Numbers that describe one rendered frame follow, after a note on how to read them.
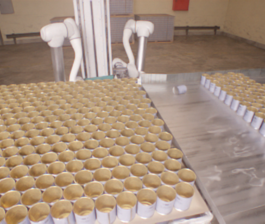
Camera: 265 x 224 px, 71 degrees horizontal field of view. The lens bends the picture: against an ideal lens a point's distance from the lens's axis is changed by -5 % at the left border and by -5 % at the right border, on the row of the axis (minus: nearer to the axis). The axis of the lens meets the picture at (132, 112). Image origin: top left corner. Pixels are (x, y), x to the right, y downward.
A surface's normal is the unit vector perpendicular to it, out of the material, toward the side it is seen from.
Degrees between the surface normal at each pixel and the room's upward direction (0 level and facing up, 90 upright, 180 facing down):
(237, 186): 0
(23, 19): 90
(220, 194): 0
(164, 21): 89
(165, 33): 92
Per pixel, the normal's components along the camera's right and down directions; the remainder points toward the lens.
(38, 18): 0.20, 0.51
